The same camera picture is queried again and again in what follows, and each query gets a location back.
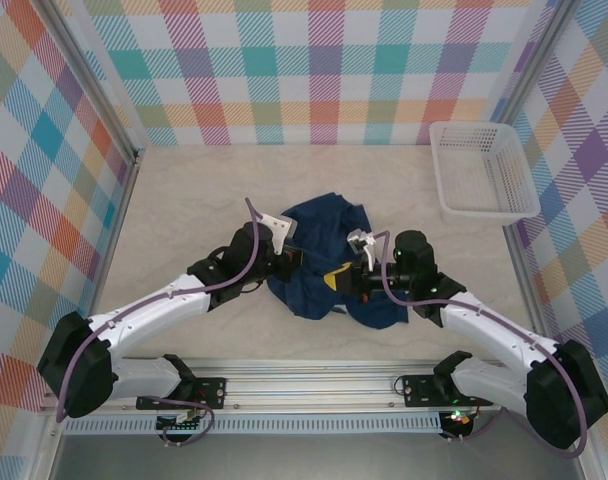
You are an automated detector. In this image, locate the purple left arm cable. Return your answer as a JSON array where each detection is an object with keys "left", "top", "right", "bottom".
[{"left": 56, "top": 196, "right": 263, "bottom": 449}]

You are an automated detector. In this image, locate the white slotted cable duct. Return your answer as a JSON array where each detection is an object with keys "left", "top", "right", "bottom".
[{"left": 63, "top": 412, "right": 443, "bottom": 435}]

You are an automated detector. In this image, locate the navy blue t-shirt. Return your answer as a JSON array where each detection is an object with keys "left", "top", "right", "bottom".
[{"left": 266, "top": 195, "right": 410, "bottom": 331}]

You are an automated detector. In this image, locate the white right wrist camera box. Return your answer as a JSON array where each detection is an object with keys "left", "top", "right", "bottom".
[{"left": 347, "top": 230, "right": 379, "bottom": 266}]

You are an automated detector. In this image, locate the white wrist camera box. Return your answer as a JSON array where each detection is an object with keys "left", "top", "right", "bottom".
[
  {"left": 347, "top": 230, "right": 379, "bottom": 266},
  {"left": 258, "top": 213, "right": 296, "bottom": 252}
]

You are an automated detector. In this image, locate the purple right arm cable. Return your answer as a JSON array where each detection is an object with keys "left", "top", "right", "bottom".
[{"left": 373, "top": 229, "right": 590, "bottom": 459}]

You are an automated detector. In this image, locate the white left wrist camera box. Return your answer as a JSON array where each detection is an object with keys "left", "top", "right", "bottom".
[{"left": 258, "top": 213, "right": 296, "bottom": 252}]

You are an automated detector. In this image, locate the white plastic mesh basket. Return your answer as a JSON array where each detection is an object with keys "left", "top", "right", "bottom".
[{"left": 428, "top": 121, "right": 542, "bottom": 227}]

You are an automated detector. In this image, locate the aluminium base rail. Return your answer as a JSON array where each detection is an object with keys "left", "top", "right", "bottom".
[{"left": 38, "top": 355, "right": 591, "bottom": 416}]

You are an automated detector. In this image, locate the aluminium upright post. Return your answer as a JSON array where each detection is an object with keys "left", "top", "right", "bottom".
[
  {"left": 487, "top": 0, "right": 578, "bottom": 126},
  {"left": 42, "top": 0, "right": 148, "bottom": 166}
]

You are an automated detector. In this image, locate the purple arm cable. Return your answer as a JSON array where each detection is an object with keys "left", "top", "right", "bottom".
[
  {"left": 56, "top": 196, "right": 263, "bottom": 449},
  {"left": 373, "top": 229, "right": 590, "bottom": 459}
]

